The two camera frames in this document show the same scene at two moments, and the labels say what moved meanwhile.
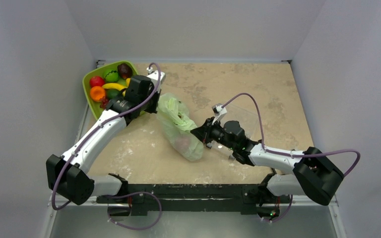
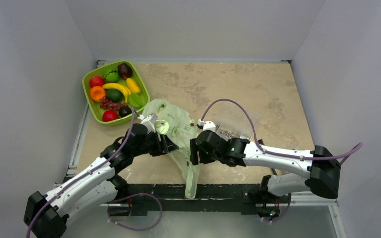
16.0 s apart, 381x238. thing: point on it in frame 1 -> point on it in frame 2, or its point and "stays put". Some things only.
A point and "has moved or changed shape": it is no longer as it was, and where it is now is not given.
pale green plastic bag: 175,124 has moved or changed shape
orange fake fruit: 96,92 stays put
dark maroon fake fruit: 124,71 stays put
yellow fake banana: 113,86 stays put
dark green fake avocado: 113,94 stays put
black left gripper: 152,109 -> 164,146
